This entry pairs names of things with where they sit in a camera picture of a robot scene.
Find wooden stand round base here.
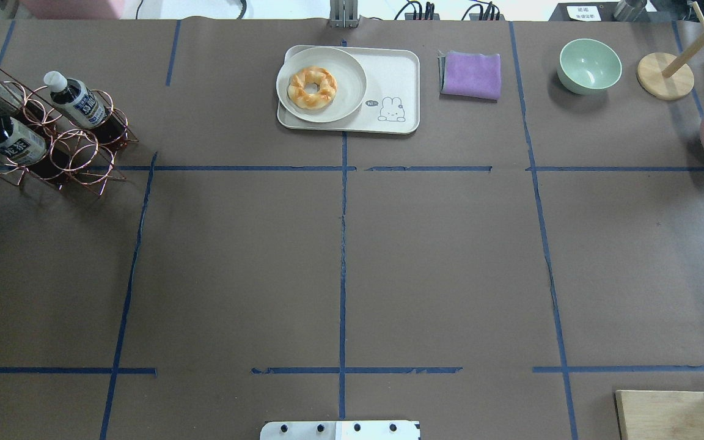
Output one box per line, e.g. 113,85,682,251
636,1,704,102

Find black box with label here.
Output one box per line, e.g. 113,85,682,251
548,1,672,23

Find cream tray with bear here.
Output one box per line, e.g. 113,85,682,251
277,45,420,134

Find black power plug cables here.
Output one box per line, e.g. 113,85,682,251
395,1,505,22

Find mint green bowl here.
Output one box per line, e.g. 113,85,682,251
557,38,623,95

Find cream round plate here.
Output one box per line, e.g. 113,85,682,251
276,46,368,123

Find purple folded cloth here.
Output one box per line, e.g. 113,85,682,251
438,52,501,101

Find glazed twisted donut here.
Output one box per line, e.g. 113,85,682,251
288,66,339,111

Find grey metal post clamp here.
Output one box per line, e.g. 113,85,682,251
329,0,360,29

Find wooden cutting board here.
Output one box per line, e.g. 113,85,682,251
615,390,704,439

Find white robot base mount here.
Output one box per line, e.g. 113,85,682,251
259,420,422,439

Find copper wire bottle rack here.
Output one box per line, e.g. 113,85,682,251
0,66,138,196

